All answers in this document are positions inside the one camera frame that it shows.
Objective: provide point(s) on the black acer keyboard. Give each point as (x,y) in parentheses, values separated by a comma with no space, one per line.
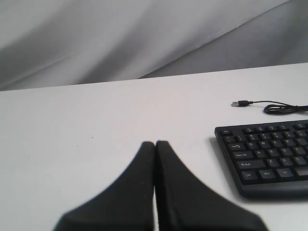
(268,160)

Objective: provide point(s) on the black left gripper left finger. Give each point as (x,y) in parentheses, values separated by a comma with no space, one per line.
(126,205)

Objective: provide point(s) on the grey backdrop cloth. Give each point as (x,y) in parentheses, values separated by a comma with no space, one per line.
(45,43)

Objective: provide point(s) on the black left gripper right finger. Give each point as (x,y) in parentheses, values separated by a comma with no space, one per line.
(184,203)

